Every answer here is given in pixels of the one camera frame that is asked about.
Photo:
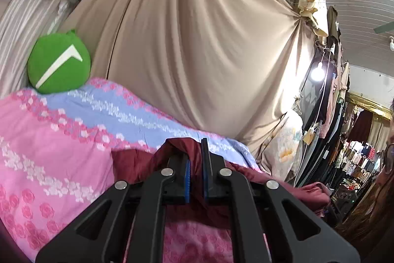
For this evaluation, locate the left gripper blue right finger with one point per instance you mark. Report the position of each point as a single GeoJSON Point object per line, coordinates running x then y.
{"type": "Point", "coordinates": [206, 168]}

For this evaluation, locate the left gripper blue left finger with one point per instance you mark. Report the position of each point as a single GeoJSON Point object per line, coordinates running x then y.
{"type": "Point", "coordinates": [187, 176]}

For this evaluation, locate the maroon quilted down jacket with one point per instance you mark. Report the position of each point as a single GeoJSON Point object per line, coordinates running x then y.
{"type": "Point", "coordinates": [155, 184]}

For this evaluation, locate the hanging clothes rack garments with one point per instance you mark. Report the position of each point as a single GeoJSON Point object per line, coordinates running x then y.
{"type": "Point", "coordinates": [319, 99]}

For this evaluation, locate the cream floral cloth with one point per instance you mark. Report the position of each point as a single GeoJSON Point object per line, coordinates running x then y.
{"type": "Point", "coordinates": [282, 150]}

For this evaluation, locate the pink blue floral bedspread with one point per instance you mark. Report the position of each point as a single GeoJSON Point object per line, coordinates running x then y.
{"type": "Point", "coordinates": [56, 153]}

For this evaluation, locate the beige draped curtain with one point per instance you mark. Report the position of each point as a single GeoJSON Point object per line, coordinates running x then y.
{"type": "Point", "coordinates": [231, 67]}

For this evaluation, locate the bare hanging light bulb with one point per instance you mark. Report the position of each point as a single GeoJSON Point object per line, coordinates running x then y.
{"type": "Point", "coordinates": [318, 73]}

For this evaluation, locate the green plush pillow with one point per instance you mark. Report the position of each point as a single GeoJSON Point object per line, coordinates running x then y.
{"type": "Point", "coordinates": [58, 62]}

